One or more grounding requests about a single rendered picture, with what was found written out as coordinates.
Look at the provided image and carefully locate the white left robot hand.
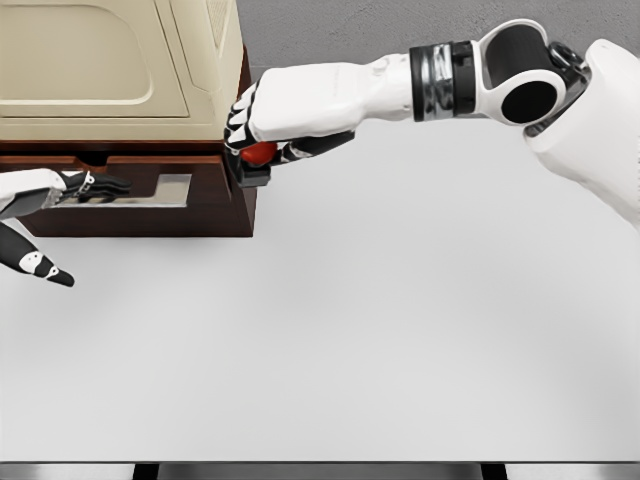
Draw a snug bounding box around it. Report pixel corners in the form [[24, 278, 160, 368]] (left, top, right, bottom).
[[0, 167, 133, 289]]

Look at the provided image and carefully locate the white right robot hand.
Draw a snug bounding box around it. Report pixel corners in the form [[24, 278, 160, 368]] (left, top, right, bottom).
[[222, 61, 365, 167]]

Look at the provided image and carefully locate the black switch with red button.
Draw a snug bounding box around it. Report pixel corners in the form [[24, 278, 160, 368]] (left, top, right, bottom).
[[228, 141, 279, 190]]

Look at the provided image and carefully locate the brown drawer with metal handle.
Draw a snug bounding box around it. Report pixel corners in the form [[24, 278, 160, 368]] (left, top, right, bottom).
[[0, 155, 236, 237]]

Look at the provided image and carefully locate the dark brown wooden cabinet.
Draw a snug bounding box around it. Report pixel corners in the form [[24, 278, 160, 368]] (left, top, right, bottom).
[[0, 41, 257, 239]]

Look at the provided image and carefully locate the beige box-shaped appliance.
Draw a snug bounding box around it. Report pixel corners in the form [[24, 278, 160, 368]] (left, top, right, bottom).
[[0, 0, 247, 144]]

